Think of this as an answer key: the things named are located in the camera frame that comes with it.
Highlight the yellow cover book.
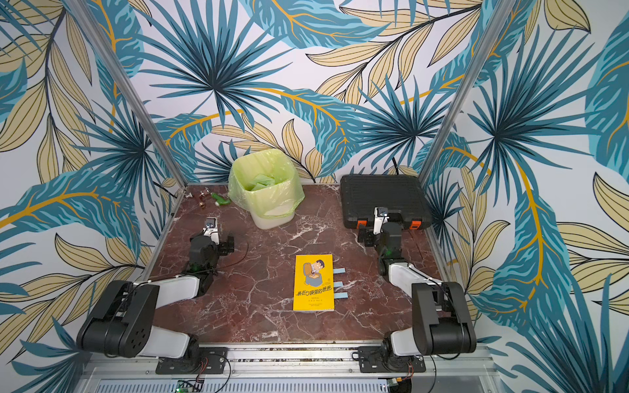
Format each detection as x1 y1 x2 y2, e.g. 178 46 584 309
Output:
293 255 334 312

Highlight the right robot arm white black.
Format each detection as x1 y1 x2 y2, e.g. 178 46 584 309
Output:
358 222 477 357

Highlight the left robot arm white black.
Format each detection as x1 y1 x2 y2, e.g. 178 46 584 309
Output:
76 234 234 360

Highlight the black plastic tool case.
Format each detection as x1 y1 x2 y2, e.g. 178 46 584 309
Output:
340 175 432 230

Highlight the green small bottle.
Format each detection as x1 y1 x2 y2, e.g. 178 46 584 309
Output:
211 193 231 206

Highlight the white bin green bag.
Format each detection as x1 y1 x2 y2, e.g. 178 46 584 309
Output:
228 149 305 230

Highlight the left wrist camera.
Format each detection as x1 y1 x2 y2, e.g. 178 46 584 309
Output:
202 217 220 245

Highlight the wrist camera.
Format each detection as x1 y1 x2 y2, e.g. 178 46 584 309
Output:
202 217 220 245
373 207 388 235

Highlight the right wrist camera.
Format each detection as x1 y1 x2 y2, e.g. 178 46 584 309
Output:
373 207 388 235

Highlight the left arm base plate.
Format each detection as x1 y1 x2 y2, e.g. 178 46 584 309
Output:
156 347 229 375

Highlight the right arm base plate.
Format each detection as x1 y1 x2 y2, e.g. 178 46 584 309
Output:
352 346 426 373

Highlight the aluminium front rail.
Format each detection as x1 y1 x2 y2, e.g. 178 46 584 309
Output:
76 341 506 392

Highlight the left aluminium frame post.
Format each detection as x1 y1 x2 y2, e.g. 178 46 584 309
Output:
66 0 188 188

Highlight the aluminium frame post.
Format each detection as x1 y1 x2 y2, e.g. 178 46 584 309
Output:
418 0 515 187
66 0 188 188

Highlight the right aluminium frame post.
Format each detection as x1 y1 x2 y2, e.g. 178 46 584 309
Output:
418 0 515 187

